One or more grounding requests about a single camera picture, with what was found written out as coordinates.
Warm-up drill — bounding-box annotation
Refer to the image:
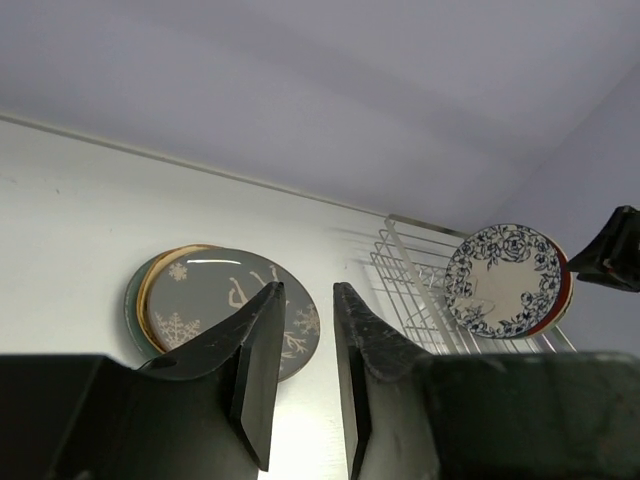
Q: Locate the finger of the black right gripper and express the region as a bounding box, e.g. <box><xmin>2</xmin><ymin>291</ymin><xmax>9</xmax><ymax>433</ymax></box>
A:
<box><xmin>567</xmin><ymin>205</ymin><xmax>639</xmax><ymax>290</ymax></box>

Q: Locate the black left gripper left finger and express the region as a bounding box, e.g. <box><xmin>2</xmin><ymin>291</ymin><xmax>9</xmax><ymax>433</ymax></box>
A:
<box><xmin>1</xmin><ymin>282</ymin><xmax>286</xmax><ymax>479</ymax></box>

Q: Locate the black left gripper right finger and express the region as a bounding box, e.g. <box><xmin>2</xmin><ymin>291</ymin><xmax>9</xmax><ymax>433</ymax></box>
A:
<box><xmin>333</xmin><ymin>283</ymin><xmax>639</xmax><ymax>479</ymax></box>

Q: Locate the teal blue plate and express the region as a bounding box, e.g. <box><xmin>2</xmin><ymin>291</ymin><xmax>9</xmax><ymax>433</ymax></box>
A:
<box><xmin>123</xmin><ymin>253</ymin><xmax>164</xmax><ymax>360</ymax></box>

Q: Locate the blue floral white plate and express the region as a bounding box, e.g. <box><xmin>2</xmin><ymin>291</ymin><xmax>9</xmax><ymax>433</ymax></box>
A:
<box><xmin>443</xmin><ymin>223</ymin><xmax>561</xmax><ymax>339</ymax></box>

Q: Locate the grey snowflake reindeer plate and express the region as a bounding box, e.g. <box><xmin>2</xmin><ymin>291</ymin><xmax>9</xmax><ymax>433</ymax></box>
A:
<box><xmin>136</xmin><ymin>245</ymin><xmax>321</xmax><ymax>381</ymax></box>

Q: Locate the beige bird pattern plate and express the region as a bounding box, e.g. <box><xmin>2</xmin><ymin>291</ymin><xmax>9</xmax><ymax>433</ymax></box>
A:
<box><xmin>137</xmin><ymin>244</ymin><xmax>227</xmax><ymax>353</ymax></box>

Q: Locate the red teal leaf plate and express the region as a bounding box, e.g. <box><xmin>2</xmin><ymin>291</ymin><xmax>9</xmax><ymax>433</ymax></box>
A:
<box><xmin>524</xmin><ymin>241</ymin><xmax>574</xmax><ymax>338</ymax></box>

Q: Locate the wire dish rack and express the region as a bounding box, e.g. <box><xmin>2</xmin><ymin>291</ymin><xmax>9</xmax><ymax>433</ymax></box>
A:
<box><xmin>371</xmin><ymin>215</ymin><xmax>576</xmax><ymax>354</ymax></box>

